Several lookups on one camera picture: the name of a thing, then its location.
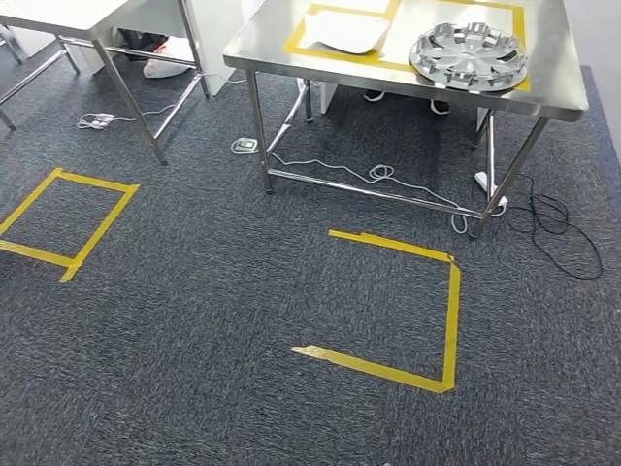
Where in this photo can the grey plastic wheel cover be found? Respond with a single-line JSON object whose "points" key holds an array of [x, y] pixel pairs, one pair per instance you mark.
{"points": [[468, 58]]}

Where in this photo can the stainless steel workbench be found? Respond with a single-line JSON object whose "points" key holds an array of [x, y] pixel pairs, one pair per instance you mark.
{"points": [[548, 83]]}

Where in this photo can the white power adapter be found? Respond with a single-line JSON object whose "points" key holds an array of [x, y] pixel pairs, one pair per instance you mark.
{"points": [[99, 120], [245, 146]]}

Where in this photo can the yellow bench marking tape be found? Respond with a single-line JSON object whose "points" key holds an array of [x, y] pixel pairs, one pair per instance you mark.
{"points": [[339, 58]]}

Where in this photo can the white plastic body panel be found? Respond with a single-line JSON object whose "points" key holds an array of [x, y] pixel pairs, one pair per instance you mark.
{"points": [[344, 32]]}

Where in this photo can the yellow floor tape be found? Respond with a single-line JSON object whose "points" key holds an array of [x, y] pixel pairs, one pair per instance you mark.
{"points": [[451, 321], [102, 222]]}

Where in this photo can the white power strip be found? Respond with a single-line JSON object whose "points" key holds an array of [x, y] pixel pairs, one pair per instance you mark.
{"points": [[485, 183]]}

